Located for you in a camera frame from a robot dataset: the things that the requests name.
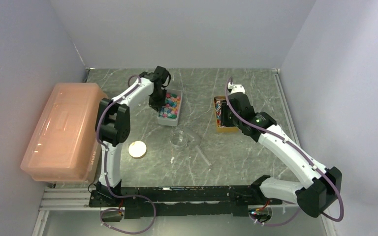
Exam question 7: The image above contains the white tin of pastel candies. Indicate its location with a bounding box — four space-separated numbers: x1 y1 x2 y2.
157 89 183 127

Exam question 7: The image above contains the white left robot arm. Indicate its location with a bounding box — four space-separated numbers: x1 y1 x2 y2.
95 66 171 207

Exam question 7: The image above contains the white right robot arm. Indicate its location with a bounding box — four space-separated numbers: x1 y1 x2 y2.
225 89 344 222

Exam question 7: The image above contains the gold tin of lollipops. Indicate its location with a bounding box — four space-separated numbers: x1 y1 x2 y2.
212 96 239 133

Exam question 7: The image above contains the clear plastic cup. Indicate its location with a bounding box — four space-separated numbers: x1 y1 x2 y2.
170 130 188 150

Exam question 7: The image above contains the gold round lid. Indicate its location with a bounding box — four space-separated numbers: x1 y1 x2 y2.
128 141 147 159

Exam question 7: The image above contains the orange translucent storage box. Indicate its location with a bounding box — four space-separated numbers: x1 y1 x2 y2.
20 83 107 183

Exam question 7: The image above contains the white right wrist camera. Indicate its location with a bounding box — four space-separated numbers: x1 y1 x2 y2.
227 82 245 95

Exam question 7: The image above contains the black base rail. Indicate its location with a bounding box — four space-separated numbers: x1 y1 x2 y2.
89 185 282 219

